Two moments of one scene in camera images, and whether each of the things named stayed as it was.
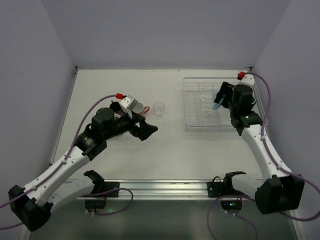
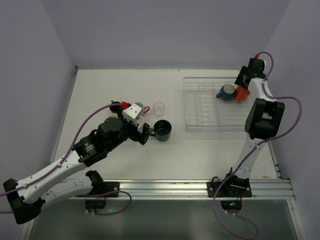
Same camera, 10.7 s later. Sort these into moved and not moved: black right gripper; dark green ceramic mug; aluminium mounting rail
Moved: black right gripper; dark green ceramic mug
Not moved: aluminium mounting rail
